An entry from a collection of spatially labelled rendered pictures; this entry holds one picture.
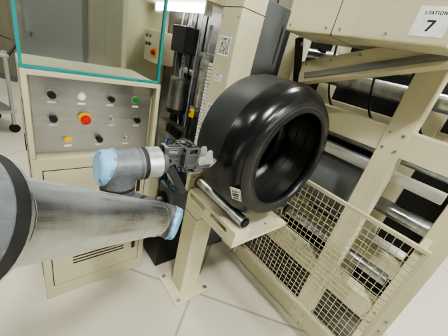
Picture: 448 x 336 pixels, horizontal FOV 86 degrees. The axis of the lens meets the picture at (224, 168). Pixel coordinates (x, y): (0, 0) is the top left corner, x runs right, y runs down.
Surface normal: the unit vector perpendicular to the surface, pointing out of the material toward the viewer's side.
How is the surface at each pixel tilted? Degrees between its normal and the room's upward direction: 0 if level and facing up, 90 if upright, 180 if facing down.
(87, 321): 0
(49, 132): 90
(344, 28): 90
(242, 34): 90
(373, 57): 90
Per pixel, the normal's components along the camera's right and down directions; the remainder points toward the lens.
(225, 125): -0.64, -0.21
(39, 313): 0.22, -0.88
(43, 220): 1.00, -0.04
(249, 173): 0.45, 0.48
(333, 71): -0.77, 0.11
